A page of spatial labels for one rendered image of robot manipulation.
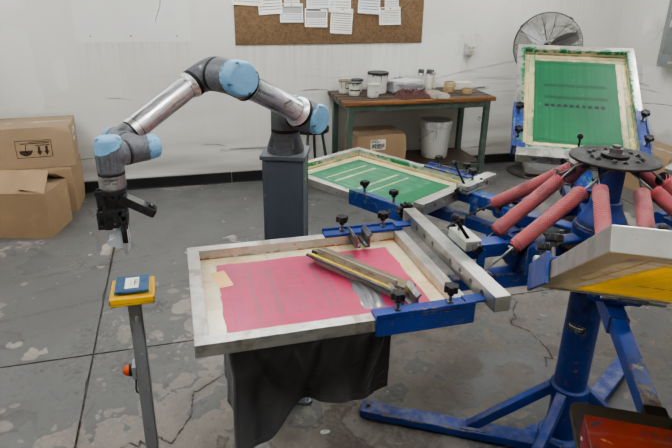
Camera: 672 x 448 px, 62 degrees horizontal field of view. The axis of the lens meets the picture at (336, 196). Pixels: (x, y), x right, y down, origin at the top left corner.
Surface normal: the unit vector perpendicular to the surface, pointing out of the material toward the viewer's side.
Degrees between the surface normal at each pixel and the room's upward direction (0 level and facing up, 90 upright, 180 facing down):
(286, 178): 90
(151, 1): 90
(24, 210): 90
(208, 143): 90
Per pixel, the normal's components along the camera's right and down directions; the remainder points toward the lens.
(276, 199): -0.07, 0.35
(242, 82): 0.67, 0.21
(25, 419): 0.02, -0.94
